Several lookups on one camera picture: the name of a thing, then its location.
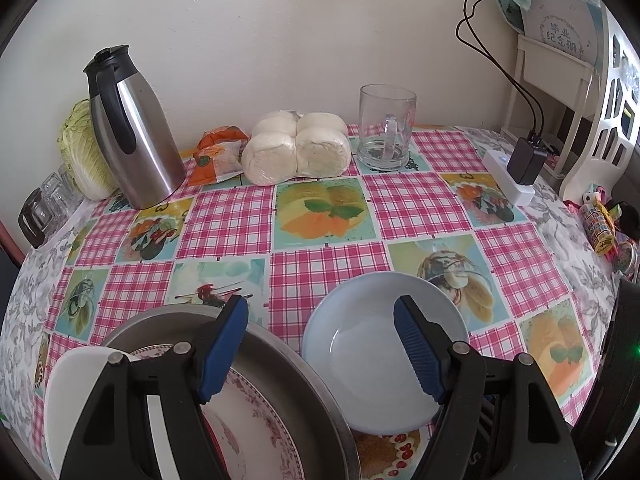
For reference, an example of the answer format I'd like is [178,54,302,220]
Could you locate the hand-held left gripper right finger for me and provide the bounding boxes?
[393,295,585,480]

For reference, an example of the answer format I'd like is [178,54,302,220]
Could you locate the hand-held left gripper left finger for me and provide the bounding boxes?
[59,294,250,480]

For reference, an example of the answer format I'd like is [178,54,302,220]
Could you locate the large light blue bowl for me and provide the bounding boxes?
[301,272,470,436]

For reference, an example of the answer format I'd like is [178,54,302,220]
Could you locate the round floral rim plate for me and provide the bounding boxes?
[130,342,306,480]

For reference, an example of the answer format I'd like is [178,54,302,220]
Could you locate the white square plate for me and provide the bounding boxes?
[44,347,171,480]

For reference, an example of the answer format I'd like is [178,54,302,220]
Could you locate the round candy tin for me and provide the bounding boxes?
[612,242,640,276]

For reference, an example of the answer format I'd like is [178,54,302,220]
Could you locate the pink checked tablecloth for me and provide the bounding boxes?
[30,125,613,480]

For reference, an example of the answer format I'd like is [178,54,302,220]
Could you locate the yellow candy roll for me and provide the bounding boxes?
[580,202,616,255]

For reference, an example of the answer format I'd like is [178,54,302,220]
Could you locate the colourful sweets packets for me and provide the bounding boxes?
[585,185,640,241]

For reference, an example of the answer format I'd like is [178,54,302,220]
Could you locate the orange snack packet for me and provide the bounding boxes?
[192,126,251,187]

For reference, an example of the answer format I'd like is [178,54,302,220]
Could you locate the white power strip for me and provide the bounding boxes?
[481,149,536,207]

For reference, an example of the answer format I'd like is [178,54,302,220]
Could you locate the bag of white steamed buns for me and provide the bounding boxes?
[241,110,352,186]

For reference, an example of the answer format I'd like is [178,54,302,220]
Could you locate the stainless steel thermal carafe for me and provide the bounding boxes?
[82,46,187,210]

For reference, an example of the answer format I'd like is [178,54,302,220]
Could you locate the black charger adapter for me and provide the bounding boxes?
[506,132,548,186]

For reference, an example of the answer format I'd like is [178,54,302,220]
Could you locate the clear glass cup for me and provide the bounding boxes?
[42,162,86,213]

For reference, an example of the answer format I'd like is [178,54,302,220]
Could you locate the small glass jar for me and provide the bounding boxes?
[18,187,56,249]

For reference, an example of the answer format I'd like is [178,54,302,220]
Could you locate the clear glass mug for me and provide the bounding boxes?
[356,84,418,171]

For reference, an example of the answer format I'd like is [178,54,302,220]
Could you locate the napa cabbage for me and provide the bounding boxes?
[56,99,121,201]

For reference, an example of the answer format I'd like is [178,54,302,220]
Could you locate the white cutout chair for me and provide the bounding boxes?
[501,34,601,181]

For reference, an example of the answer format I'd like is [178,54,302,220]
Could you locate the white printed card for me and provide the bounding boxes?
[520,0,608,66]

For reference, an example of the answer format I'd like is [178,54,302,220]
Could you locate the black charger cable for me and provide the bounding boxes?
[455,0,536,141]
[460,0,547,141]

